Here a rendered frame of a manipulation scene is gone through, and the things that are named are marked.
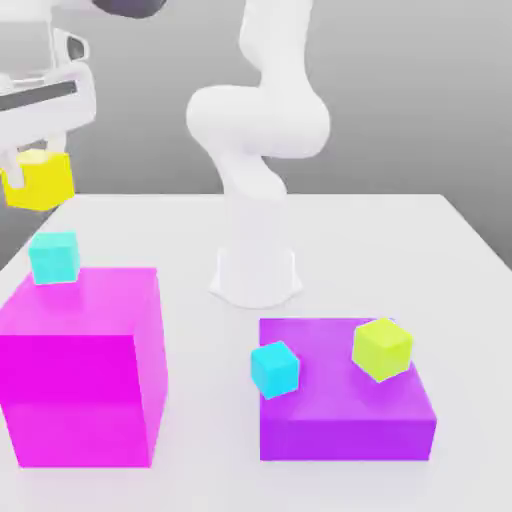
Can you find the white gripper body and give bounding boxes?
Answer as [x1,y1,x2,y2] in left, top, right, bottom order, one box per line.
[0,63,98,156]

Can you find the large magenta box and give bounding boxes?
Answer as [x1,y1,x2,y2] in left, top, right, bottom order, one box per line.
[0,266,170,470]

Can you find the small yellow-green cube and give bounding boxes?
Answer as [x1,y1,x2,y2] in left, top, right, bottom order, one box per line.
[351,317,414,384]

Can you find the small yellow cube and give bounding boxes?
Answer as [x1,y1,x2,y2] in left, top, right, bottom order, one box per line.
[0,149,76,212]

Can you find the small cyan cube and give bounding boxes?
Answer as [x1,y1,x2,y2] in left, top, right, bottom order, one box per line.
[28,230,81,286]
[250,340,302,401]

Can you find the large purple box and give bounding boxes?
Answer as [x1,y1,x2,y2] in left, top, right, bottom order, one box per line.
[258,317,438,463]

